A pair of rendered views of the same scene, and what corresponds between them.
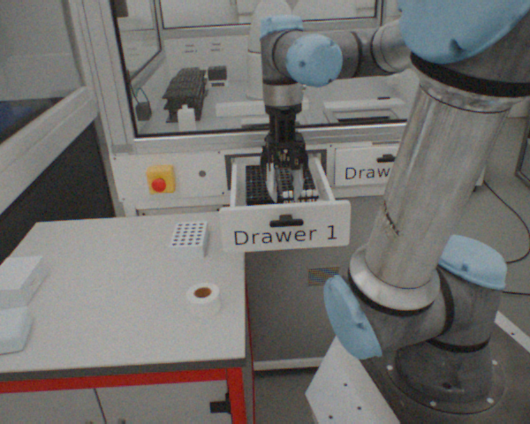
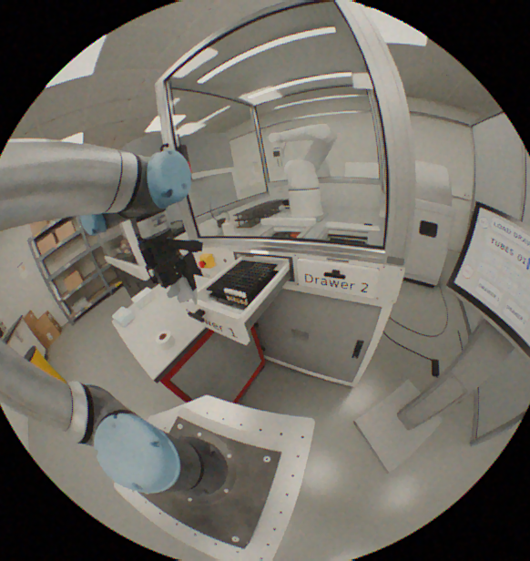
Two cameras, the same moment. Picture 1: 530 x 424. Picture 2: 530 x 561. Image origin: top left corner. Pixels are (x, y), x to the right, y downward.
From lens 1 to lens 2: 0.83 m
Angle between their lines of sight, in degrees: 32
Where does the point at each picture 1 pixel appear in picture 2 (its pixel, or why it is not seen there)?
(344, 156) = (303, 265)
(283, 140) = (151, 263)
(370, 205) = (329, 302)
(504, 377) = (218, 500)
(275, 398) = (272, 376)
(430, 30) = not seen: outside the picture
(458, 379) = not seen: hidden behind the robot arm
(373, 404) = not seen: hidden behind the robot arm
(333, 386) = (160, 423)
